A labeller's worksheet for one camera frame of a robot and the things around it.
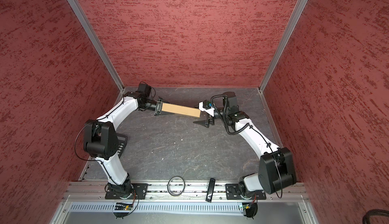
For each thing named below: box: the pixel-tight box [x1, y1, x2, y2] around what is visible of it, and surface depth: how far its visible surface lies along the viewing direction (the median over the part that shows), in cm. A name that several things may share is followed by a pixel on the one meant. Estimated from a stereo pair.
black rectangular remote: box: [205, 177, 216, 203], surface depth 73 cm
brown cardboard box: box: [161, 102, 202, 118], surface depth 74 cm
